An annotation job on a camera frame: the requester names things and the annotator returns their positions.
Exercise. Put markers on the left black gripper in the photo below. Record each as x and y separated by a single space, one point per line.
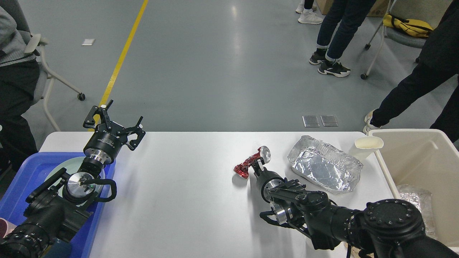
104 145

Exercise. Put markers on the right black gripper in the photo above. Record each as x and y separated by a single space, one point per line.
266 179

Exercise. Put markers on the crushed red can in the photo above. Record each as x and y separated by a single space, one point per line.
242 168

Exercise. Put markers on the green plate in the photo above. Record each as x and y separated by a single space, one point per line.
68 165

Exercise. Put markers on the foil tray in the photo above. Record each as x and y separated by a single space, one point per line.
421 198
325 165

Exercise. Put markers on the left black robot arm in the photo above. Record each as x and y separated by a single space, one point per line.
57 209

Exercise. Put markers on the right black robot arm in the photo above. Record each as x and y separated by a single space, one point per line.
389 228

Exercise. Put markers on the left floor plate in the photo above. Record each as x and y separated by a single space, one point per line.
311 121

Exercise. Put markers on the floor plate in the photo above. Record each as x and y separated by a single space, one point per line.
329 121
311 121

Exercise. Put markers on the blue plastic tray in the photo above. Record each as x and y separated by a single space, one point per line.
32 174

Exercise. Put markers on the right floor plate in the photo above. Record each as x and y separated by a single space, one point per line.
329 121

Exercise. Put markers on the seated person grey sweater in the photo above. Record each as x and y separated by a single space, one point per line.
19 74

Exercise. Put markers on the left grey office chair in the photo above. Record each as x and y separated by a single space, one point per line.
36 45

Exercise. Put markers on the crumpled brown paper bag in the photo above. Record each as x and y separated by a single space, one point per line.
353 251

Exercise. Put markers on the pink mug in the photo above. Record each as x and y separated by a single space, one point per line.
6 227

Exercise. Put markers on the person with white shoes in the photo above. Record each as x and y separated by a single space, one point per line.
306 10

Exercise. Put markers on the person with black sneakers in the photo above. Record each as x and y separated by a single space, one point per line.
336 31

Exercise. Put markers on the beige plastic bin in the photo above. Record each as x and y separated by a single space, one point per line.
425 158

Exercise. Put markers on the cardboard box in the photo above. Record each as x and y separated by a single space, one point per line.
378 9

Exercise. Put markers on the person with beige sneakers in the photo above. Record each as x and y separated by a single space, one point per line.
439 61

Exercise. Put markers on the yellow bag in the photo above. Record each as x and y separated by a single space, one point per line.
411 27

